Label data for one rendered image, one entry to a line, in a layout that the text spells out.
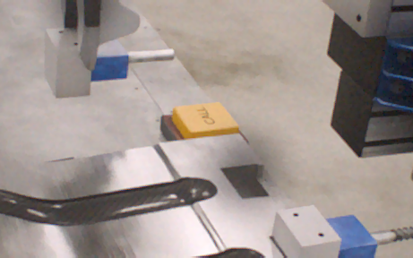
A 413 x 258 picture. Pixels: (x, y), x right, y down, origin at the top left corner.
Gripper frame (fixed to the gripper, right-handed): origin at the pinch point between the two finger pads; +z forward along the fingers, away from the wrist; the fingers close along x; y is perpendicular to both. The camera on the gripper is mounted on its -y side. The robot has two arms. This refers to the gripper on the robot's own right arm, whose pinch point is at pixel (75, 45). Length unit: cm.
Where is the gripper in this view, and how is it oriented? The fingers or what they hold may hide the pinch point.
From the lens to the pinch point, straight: 93.1
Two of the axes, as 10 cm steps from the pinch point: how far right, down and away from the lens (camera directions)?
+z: -1.0, 8.6, 5.0
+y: 9.2, -1.1, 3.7
